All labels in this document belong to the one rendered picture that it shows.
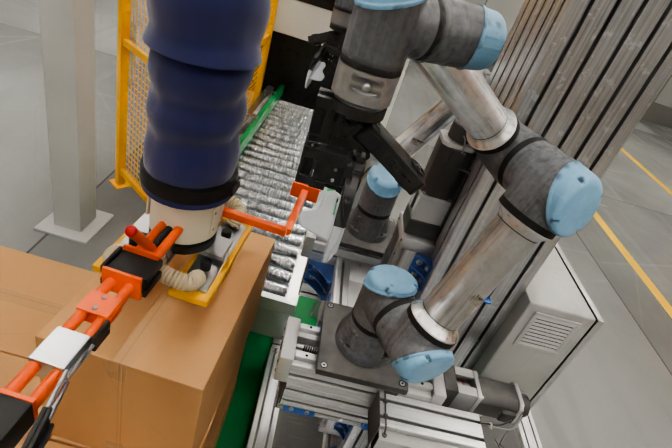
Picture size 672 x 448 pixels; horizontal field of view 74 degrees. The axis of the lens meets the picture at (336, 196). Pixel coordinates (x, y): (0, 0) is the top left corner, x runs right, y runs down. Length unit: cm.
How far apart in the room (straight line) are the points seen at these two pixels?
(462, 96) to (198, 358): 84
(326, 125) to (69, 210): 247
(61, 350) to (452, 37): 76
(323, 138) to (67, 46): 200
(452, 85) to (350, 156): 26
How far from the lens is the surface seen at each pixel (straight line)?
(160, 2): 92
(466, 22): 56
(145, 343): 121
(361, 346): 111
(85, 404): 137
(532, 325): 132
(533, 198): 83
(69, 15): 242
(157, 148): 104
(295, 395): 126
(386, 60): 51
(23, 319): 183
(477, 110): 80
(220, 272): 121
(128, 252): 105
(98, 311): 95
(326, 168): 57
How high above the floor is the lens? 190
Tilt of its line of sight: 31 degrees down
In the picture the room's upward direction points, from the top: 18 degrees clockwise
